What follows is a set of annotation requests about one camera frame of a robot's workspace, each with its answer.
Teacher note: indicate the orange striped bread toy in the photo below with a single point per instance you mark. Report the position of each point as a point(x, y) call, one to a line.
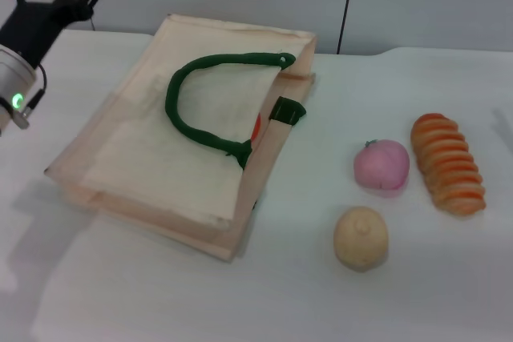
point(449, 162)

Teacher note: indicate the orange toy fruit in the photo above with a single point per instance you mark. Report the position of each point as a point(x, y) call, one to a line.
point(257, 125)

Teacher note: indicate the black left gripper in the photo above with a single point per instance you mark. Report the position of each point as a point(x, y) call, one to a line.
point(36, 21)

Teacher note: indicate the pink peach toy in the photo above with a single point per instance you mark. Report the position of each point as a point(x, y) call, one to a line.
point(380, 166)

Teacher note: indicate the beige round bun toy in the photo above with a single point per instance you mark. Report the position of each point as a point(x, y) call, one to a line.
point(360, 242)

